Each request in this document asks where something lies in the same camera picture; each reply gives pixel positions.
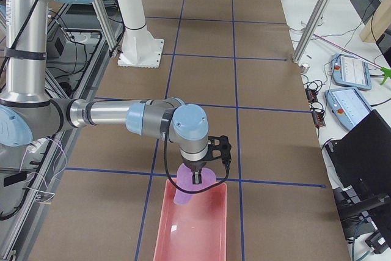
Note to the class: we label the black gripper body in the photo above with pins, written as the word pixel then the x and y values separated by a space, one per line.
pixel 194 165

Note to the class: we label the purple cloth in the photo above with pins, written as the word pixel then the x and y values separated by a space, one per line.
pixel 184 181

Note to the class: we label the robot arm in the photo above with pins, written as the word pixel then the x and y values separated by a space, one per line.
pixel 27 113

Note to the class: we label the pink plastic bin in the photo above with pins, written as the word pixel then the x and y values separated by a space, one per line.
pixel 194 231

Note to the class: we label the small metal cylinder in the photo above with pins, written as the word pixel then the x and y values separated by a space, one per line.
pixel 304 68

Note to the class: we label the near teach pendant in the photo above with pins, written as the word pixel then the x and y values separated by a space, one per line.
pixel 349 105

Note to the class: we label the teach pendant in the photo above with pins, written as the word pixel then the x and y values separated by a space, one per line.
pixel 349 105
pixel 350 71

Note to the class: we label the far teach pendant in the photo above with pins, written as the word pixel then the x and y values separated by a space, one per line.
pixel 350 71

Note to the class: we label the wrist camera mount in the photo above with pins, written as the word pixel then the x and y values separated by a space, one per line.
pixel 219 148

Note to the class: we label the white pedestal column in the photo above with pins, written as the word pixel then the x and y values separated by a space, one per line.
pixel 139 47

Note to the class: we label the aluminium frame post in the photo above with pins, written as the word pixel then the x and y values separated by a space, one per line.
pixel 315 17

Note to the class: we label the green handled grabber stick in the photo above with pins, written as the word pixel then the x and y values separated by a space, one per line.
pixel 386 71

